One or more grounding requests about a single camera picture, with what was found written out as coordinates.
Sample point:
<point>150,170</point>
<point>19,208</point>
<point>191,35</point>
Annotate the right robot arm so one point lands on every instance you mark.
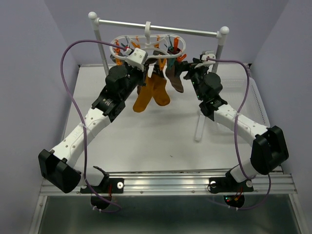
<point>268,144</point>

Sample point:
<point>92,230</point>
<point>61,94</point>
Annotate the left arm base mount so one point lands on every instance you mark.
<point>102,183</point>

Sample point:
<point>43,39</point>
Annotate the beige striped sock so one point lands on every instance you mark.
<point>174,80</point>

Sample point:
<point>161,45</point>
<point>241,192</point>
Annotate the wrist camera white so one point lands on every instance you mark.
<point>137,58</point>
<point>207,59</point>

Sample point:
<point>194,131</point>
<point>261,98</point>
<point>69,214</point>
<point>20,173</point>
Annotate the aluminium rail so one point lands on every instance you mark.
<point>145,184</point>

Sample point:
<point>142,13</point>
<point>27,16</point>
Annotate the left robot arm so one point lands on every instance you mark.
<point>57,164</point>

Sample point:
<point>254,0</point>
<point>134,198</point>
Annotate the white clothes rack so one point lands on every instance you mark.
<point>221,35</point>

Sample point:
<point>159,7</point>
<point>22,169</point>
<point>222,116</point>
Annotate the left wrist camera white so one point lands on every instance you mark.
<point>137,58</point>

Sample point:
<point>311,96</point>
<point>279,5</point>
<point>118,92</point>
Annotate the white round clip hanger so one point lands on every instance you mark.
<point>158,46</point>

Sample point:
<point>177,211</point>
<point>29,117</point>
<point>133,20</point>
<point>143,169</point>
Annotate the white plastic basket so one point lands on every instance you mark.
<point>233,92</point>

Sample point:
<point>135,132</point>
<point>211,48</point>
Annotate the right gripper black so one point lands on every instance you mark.
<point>190,67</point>

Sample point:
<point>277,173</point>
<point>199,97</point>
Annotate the teal clothespin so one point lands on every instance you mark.
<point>170,63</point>

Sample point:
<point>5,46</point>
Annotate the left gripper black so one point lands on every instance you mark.
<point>142,74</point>

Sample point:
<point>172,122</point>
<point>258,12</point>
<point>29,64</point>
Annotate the yellow sock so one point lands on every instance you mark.
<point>145,96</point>
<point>160,95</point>

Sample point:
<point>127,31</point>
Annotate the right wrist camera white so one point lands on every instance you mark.
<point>207,59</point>

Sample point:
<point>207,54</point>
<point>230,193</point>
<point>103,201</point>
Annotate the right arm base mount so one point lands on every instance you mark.
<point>228,185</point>

